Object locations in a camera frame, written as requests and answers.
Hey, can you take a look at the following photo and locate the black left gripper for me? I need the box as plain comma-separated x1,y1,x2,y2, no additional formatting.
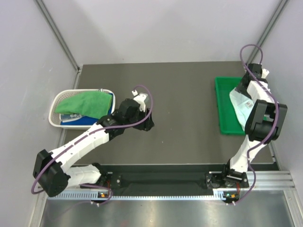
125,106,154,131

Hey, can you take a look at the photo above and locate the pale mint towel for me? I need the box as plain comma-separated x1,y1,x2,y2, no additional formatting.
229,88,254,131

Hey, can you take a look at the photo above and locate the green towel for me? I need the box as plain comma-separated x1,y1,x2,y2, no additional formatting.
54,90,112,119

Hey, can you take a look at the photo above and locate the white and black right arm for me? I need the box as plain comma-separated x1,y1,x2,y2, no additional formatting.
221,63,287,187

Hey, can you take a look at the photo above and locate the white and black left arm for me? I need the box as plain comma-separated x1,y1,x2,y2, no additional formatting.
33,93,154,197

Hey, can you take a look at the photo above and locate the green plastic bin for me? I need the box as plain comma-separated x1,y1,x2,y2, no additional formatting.
214,77,245,136

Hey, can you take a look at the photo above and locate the white plastic basket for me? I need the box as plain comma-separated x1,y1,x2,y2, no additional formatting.
48,88,116,130

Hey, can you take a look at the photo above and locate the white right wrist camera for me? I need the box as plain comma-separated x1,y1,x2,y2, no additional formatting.
261,69,269,79

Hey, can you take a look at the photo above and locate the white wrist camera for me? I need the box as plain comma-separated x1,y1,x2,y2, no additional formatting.
132,89,149,112
261,69,269,79

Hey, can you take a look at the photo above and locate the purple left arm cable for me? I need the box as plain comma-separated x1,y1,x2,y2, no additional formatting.
31,85,154,207

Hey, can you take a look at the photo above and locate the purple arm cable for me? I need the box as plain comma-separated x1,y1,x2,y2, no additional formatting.
228,44,280,206
31,85,154,207

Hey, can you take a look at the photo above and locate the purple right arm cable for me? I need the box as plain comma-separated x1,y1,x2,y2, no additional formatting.
228,44,280,206

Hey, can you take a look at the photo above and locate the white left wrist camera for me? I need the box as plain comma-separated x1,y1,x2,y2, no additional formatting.
132,89,149,112

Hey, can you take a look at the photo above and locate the right aluminium corner post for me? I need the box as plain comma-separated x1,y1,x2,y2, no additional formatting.
243,0,290,69

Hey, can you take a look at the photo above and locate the aluminium corner post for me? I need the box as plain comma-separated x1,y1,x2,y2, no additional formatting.
33,0,81,73
243,0,290,69

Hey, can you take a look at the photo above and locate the grey slotted cable duct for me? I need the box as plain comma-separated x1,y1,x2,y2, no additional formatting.
50,191,226,201

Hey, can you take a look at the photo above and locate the aluminium frame rail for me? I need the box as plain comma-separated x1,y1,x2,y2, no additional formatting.
253,171,295,191

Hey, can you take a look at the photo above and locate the left aluminium corner post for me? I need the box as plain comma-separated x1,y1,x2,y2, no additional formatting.
33,0,81,73

